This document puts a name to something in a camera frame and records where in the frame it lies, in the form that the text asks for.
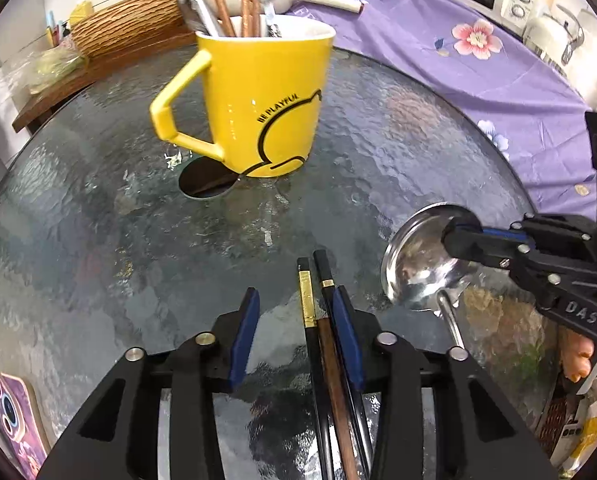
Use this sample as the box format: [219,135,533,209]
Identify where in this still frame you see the purple floral cloth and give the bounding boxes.
[284,0,597,222]

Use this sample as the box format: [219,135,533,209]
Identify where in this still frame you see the wicker pattern basin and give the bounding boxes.
[69,0,190,59]

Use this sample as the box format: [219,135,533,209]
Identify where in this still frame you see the person's right hand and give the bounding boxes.
[559,334,595,382]

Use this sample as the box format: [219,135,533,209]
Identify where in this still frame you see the wooden side table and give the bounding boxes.
[12,29,200,134]

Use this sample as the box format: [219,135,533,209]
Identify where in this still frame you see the white electric kettle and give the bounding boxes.
[522,4,587,67]

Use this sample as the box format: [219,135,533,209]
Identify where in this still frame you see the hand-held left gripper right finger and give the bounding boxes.
[330,285,559,480]

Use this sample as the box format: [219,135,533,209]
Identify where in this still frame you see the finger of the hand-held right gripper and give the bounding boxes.
[445,240,529,273]
[441,213,531,248]

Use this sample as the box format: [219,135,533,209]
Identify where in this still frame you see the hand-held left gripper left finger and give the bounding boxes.
[37,287,262,480]

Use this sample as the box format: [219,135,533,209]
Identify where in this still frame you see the yellow soap bottle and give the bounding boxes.
[68,0,96,27]

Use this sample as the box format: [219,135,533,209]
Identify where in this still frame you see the phone in purple cartoon case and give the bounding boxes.
[0,372,55,480]

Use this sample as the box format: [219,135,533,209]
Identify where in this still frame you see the yellow mug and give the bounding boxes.
[149,13,337,179]

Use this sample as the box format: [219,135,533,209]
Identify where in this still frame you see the round glass table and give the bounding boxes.
[0,46,561,480]

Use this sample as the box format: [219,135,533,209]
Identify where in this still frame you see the steel ladle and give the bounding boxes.
[382,203,480,350]

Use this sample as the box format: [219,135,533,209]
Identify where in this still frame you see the colourful toothbrushes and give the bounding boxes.
[45,9,63,47]

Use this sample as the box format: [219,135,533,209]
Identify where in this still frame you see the clear plastic bag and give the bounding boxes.
[0,34,90,97]

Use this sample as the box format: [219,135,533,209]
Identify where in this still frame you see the long steel spoon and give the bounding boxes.
[264,0,282,38]

